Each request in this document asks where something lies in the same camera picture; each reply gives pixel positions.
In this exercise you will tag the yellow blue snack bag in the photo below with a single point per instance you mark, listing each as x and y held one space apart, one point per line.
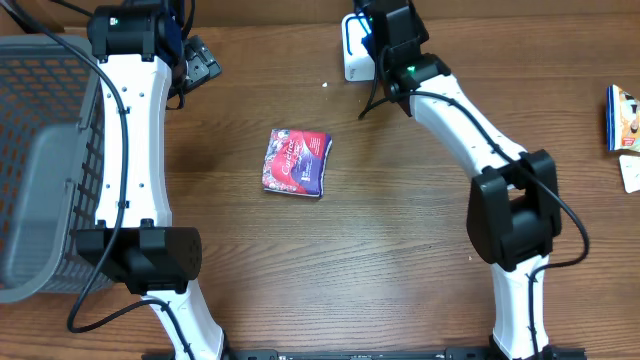
622 120

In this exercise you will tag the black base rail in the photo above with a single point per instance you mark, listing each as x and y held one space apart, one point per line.
452 353

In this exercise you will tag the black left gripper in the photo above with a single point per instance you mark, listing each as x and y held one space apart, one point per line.
204 65

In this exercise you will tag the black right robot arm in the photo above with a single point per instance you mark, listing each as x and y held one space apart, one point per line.
512 215

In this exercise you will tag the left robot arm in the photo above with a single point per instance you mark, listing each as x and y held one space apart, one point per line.
145 56

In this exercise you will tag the white barcode scanner stand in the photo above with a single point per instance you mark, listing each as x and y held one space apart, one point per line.
358 65

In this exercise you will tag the grey plastic mesh basket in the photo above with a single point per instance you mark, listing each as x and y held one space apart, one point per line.
51 166

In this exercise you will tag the pink purple sanitary pad pack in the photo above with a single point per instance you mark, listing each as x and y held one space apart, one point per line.
295 162

